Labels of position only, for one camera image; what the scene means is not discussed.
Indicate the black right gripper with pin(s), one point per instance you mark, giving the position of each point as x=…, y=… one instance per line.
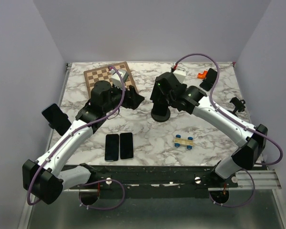
x=154, y=91

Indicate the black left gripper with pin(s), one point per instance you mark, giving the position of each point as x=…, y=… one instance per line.
x=136, y=100

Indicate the black round-base pole phone stand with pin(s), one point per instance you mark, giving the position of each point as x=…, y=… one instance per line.
x=161, y=118

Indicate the black phone with silver edge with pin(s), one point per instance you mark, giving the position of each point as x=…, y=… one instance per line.
x=126, y=146

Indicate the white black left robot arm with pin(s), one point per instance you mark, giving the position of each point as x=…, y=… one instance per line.
x=45, y=178

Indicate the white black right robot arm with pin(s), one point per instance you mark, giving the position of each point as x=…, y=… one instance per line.
x=248, y=138

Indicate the black folding phone stand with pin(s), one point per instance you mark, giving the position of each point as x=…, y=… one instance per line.
x=209, y=81

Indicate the black left edge phone stand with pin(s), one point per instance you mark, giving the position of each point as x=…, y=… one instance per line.
x=60, y=123

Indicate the wooden chessboard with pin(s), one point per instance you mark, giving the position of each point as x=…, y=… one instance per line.
x=103, y=74

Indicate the orange plastic block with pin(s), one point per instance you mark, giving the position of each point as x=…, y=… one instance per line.
x=202, y=75

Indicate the wooden toy car blue wheels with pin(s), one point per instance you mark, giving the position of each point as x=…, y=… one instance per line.
x=188, y=142

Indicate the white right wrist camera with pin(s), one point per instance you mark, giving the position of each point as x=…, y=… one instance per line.
x=180, y=74

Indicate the aluminium frame rail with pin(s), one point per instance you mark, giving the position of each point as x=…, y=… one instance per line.
x=263, y=179

